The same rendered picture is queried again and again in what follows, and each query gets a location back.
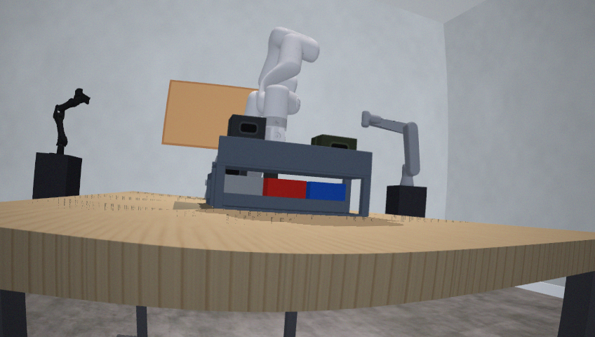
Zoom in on olive green tool case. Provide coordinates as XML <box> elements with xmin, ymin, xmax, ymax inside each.
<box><xmin>311</xmin><ymin>134</ymin><xmax>357</xmax><ymax>150</ymax></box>

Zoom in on blue open bin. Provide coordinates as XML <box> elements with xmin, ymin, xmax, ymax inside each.
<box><xmin>305</xmin><ymin>181</ymin><xmax>346</xmax><ymax>201</ymax></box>

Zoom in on red bin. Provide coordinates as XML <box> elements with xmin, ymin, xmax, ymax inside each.
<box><xmin>262</xmin><ymin>178</ymin><xmax>307</xmax><ymax>199</ymax></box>

